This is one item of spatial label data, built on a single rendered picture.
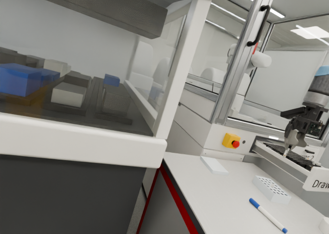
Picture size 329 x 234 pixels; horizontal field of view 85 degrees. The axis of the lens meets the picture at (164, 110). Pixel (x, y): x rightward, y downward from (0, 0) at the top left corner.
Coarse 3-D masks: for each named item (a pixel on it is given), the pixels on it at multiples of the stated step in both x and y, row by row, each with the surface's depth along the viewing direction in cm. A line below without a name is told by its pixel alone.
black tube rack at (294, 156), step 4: (268, 144) 106; (272, 144) 110; (272, 148) 102; (276, 148) 102; (280, 148) 106; (284, 148) 109; (280, 152) 97; (288, 152) 102; (292, 152) 105; (288, 156) 94; (292, 156) 96; (296, 156) 99; (300, 156) 101; (292, 160) 100; (296, 160) 90; (300, 160) 93; (304, 160) 95; (308, 160) 98; (300, 164) 96; (308, 168) 94
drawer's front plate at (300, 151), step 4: (296, 148) 119; (300, 148) 120; (304, 148) 121; (308, 148) 123; (312, 148) 124; (316, 148) 128; (296, 152) 120; (300, 152) 121; (304, 152) 122; (316, 152) 127; (304, 156) 124; (308, 156) 125; (312, 156) 127; (316, 156) 128; (312, 160) 128
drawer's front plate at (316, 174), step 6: (312, 168) 78; (318, 168) 77; (324, 168) 80; (312, 174) 77; (318, 174) 78; (324, 174) 79; (306, 180) 79; (312, 180) 77; (318, 180) 79; (324, 180) 80; (306, 186) 78; (324, 186) 82
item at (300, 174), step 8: (256, 144) 107; (264, 144) 113; (256, 152) 106; (264, 152) 101; (272, 152) 97; (272, 160) 96; (280, 160) 92; (288, 160) 89; (288, 168) 88; (296, 168) 85; (304, 168) 83; (296, 176) 84; (304, 176) 81
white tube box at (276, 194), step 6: (258, 180) 81; (264, 180) 82; (270, 180) 84; (258, 186) 80; (264, 186) 77; (276, 186) 80; (264, 192) 76; (270, 192) 73; (276, 192) 73; (282, 192) 75; (270, 198) 72; (276, 198) 72; (282, 198) 72; (288, 198) 73
